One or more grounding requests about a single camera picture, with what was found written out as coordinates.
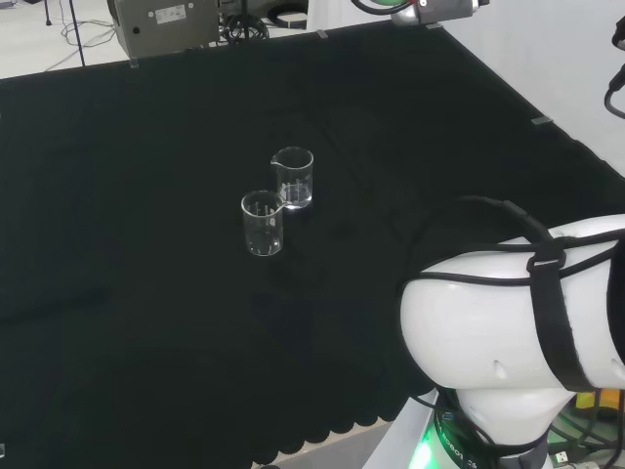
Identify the clear glass beaker with liquid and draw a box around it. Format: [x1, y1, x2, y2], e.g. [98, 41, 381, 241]
[270, 148, 314, 210]

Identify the empty clear glass beaker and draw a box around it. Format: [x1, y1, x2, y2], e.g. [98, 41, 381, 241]
[240, 190, 285, 258]

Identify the black bench cloth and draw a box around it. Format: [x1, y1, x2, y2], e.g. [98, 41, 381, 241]
[0, 20, 625, 468]

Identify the grey metal box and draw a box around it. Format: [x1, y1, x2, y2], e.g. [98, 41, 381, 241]
[105, 0, 221, 56]

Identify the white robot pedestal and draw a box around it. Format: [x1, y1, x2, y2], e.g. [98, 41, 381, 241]
[388, 385, 440, 469]

